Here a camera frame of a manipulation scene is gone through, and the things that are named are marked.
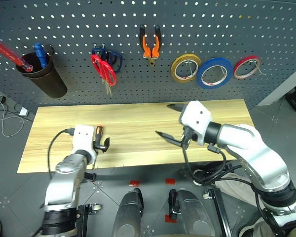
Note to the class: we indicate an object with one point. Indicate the dark grey perforated pegboard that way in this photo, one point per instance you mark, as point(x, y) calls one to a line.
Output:
point(138, 84)

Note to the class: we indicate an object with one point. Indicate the orange black screwdriver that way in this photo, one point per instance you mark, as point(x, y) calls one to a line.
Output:
point(99, 132)

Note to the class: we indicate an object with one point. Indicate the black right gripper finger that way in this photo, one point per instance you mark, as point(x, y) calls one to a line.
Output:
point(176, 106)
point(169, 138)

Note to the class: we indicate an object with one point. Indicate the black frame with caster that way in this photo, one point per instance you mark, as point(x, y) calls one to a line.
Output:
point(85, 219)
point(219, 212)

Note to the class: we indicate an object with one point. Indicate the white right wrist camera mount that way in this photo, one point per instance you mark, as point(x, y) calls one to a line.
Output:
point(197, 116)

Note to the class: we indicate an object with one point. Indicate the black power adapter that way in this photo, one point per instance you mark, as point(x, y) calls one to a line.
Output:
point(3, 99)

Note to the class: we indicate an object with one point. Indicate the dark grey rounded shape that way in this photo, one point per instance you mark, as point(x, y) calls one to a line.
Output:
point(192, 214)
point(128, 214)

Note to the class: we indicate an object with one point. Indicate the yellow tape roll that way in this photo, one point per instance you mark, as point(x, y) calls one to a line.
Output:
point(173, 69)

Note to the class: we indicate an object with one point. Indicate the red tape roll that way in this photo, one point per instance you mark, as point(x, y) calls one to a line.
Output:
point(247, 58)

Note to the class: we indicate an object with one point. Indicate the beige cloth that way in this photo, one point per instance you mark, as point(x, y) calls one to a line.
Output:
point(236, 190)

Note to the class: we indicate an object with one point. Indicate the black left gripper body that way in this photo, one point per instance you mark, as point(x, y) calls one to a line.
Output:
point(97, 146)

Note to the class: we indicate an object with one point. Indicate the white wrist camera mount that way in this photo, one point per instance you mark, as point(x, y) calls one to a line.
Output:
point(82, 140)
point(197, 116)

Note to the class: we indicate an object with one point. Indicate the white power adapter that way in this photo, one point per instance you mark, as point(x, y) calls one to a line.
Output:
point(24, 111)

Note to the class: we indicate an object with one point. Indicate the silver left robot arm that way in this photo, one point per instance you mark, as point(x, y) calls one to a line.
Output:
point(64, 182)

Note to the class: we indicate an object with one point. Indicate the metal pegboard hook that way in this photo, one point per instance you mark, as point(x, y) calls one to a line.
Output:
point(98, 45)
point(224, 71)
point(257, 67)
point(193, 69)

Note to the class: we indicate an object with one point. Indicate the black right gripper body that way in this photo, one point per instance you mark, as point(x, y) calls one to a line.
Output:
point(188, 137)

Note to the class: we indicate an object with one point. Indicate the black pegboard hook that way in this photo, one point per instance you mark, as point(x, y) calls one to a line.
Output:
point(52, 49)

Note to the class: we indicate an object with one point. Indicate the blue tape roll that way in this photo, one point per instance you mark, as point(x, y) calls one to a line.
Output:
point(217, 61)

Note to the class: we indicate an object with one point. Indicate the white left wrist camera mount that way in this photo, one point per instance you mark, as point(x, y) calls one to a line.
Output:
point(82, 140)

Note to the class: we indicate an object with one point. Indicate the dark brown holder cup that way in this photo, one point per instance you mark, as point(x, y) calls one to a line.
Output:
point(49, 84)

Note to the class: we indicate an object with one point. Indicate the orange black pliers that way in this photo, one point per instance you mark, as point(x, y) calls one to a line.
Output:
point(146, 47)

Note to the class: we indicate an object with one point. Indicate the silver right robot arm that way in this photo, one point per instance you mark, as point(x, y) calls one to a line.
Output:
point(261, 160)

